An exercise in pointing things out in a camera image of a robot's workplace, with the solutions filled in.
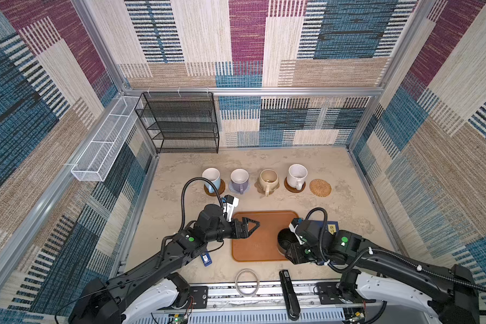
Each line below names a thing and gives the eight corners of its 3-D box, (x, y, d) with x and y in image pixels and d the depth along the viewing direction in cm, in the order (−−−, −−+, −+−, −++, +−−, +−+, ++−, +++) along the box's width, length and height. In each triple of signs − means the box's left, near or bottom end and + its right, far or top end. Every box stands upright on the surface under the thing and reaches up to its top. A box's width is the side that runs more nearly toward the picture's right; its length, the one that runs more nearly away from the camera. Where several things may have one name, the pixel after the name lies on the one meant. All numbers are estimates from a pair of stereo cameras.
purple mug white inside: (231, 197, 102) (229, 186, 95) (232, 179, 109) (230, 168, 102) (248, 197, 102) (248, 186, 95) (248, 179, 109) (248, 168, 101)
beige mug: (260, 200, 100) (261, 191, 94) (259, 178, 109) (259, 168, 102) (278, 200, 100) (280, 191, 94) (275, 178, 109) (277, 168, 102)
